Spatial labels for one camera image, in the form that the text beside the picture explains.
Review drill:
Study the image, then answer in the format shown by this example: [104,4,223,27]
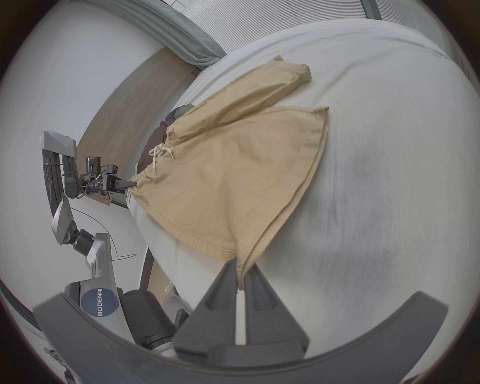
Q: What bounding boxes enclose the brown shorts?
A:
[136,119,172,181]

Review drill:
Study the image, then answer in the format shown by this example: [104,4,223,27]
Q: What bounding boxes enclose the bed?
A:
[77,17,475,338]

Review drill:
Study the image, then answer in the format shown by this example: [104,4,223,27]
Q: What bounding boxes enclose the green garment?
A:
[168,105,196,120]

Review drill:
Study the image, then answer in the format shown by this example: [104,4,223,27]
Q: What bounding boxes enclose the grey-green curtain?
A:
[120,0,227,69]

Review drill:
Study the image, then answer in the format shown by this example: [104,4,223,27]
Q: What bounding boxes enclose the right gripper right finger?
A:
[243,262,311,359]

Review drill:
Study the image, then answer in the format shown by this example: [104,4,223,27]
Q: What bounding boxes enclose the black cable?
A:
[69,207,136,264]

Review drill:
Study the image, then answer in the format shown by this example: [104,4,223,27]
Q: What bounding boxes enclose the tan shorts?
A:
[127,55,331,291]

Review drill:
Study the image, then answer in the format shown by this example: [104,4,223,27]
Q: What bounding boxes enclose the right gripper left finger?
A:
[172,260,239,364]

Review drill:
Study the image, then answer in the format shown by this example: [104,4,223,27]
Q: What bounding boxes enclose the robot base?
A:
[62,275,197,357]

